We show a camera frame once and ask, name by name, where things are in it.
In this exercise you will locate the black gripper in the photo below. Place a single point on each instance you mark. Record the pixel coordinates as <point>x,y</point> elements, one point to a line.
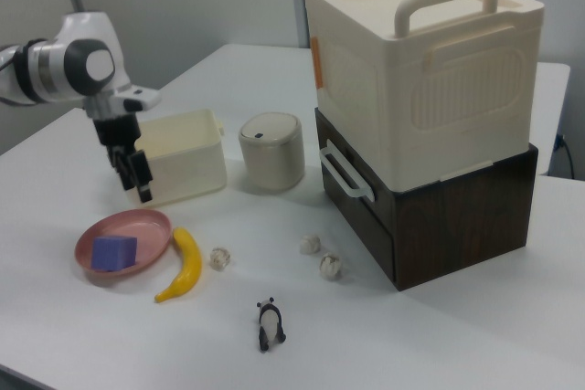
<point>116,134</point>

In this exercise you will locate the purple cube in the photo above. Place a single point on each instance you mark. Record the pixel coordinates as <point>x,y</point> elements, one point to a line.
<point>114,253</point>

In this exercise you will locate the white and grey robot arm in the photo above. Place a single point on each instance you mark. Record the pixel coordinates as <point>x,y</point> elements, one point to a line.
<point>59,66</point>

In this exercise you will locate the pink plate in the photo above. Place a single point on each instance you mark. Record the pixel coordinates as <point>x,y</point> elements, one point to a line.
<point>146,232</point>

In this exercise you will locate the cream open storage bin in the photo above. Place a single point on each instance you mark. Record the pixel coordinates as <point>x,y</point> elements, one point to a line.
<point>187,166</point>

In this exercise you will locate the yellow toy banana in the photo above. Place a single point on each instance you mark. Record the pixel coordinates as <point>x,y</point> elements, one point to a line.
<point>188,262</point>

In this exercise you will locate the small cream lidded trash can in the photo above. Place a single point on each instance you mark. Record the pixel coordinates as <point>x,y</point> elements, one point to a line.
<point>272,157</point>

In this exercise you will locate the panda figurine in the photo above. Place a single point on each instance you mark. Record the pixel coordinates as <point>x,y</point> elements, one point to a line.
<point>269,323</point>

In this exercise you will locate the dark brown drawer box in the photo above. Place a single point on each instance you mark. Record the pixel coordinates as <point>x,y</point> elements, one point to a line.
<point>457,235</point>

